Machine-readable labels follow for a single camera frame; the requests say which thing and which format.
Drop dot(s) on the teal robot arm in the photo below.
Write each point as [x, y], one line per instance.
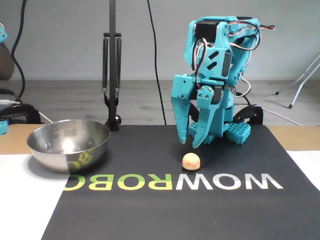
[217, 120]

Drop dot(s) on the black printed mat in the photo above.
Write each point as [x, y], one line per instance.
[175, 220]

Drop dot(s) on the black camera stand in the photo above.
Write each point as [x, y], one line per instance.
[112, 25]

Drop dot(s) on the black coil spring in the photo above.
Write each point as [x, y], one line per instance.
[105, 62]
[118, 62]

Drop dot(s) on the black table clamp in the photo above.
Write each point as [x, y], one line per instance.
[255, 112]
[193, 112]
[27, 110]

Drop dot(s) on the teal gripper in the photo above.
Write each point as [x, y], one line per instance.
[184, 85]

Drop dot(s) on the metal bowl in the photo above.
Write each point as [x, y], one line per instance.
[67, 150]

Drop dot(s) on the tan cork ball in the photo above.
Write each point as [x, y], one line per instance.
[191, 161]

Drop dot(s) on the white metal stand legs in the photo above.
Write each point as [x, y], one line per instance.
[296, 93]

